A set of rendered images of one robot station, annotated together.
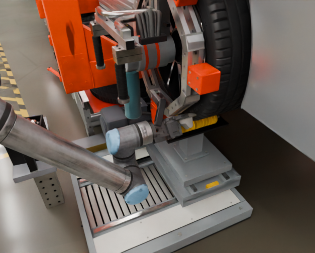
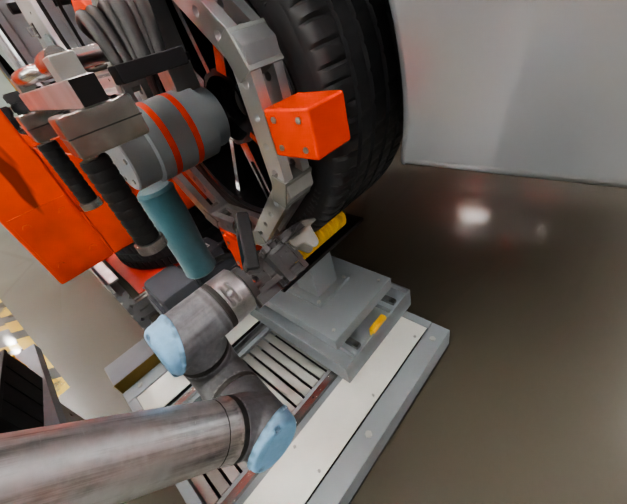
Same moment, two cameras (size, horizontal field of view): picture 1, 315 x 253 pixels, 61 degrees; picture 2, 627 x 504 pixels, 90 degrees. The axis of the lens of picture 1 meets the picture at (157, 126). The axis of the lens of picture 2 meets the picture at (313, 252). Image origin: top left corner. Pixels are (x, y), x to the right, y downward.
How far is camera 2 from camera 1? 0.45 m
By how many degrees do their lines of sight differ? 12
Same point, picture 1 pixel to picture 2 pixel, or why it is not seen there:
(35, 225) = not seen: outside the picture
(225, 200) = (404, 337)
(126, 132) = (189, 314)
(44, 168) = not seen: hidden behind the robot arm
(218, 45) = (313, 35)
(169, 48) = (210, 111)
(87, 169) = (97, 488)
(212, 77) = (330, 106)
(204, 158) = (345, 288)
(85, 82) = (90, 248)
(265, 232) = (482, 357)
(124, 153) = (205, 361)
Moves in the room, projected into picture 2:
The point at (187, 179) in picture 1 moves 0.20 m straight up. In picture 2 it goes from (338, 335) to (323, 287)
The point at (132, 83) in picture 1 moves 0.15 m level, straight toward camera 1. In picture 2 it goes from (171, 212) to (182, 238)
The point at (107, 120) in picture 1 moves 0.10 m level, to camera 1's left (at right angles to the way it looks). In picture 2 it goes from (161, 297) to (128, 312)
